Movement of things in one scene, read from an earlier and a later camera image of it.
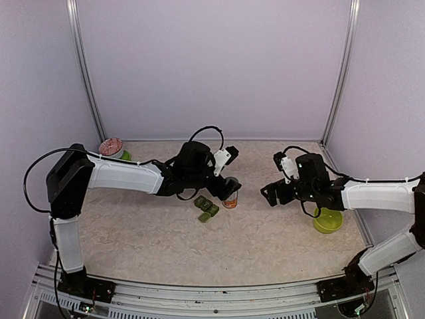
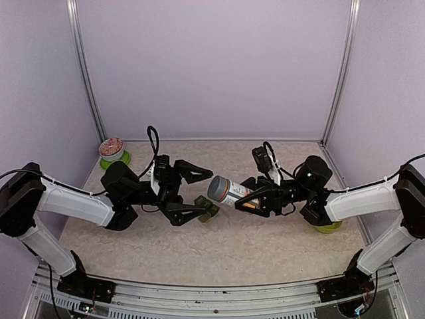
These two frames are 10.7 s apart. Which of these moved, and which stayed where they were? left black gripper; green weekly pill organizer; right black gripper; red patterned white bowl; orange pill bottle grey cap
Moved: orange pill bottle grey cap; left black gripper; right black gripper
Stayed: green weekly pill organizer; red patterned white bowl
